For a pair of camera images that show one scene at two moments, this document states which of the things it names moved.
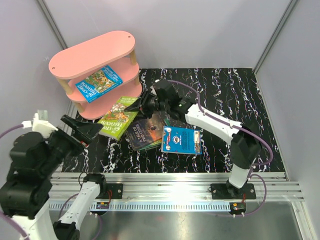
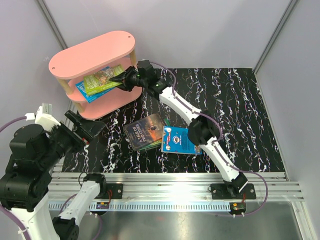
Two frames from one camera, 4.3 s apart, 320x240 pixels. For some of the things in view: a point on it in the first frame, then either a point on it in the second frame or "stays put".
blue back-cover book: x=181 y=140 stays put
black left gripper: x=88 y=129 stays put
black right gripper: x=135 y=107 to x=124 y=77
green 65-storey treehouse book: x=116 y=120 to x=95 y=83
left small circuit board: x=102 y=205 stays put
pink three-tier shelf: x=113 y=49 stays put
